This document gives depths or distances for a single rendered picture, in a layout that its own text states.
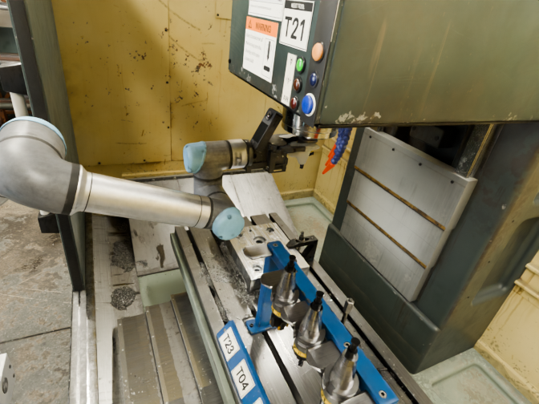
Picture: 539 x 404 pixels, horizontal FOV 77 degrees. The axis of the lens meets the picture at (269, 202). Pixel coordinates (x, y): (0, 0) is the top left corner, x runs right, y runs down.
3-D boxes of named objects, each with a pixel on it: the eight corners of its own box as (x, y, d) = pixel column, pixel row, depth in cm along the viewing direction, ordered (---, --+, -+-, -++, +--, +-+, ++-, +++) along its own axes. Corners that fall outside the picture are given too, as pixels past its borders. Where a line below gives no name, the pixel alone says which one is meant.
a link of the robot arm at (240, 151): (224, 135, 88) (234, 147, 82) (240, 134, 90) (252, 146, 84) (223, 161, 92) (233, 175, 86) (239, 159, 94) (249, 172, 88)
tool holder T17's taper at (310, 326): (325, 335, 68) (332, 312, 64) (305, 341, 66) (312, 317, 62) (314, 318, 71) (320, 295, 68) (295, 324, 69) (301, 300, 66)
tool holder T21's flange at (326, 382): (362, 392, 61) (366, 384, 60) (338, 410, 58) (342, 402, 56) (337, 365, 65) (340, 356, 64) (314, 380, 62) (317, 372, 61)
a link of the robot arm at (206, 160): (182, 168, 88) (181, 137, 84) (222, 164, 92) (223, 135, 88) (189, 182, 82) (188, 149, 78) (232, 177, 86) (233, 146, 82)
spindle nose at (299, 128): (346, 141, 89) (358, 95, 83) (289, 139, 85) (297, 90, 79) (324, 122, 102) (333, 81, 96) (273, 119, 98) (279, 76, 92)
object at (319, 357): (314, 376, 62) (315, 373, 61) (300, 352, 66) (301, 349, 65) (345, 364, 65) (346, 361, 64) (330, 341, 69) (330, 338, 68)
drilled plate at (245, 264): (249, 290, 115) (251, 279, 112) (223, 240, 137) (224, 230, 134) (307, 276, 124) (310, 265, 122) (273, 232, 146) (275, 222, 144)
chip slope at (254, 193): (142, 304, 144) (138, 256, 131) (127, 219, 194) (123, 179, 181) (317, 264, 181) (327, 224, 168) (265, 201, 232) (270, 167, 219)
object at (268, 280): (265, 291, 78) (265, 288, 78) (257, 276, 82) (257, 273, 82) (291, 284, 81) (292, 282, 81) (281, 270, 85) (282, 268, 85)
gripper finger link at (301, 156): (316, 162, 97) (285, 161, 95) (319, 143, 94) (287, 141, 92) (319, 167, 94) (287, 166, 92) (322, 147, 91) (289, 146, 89)
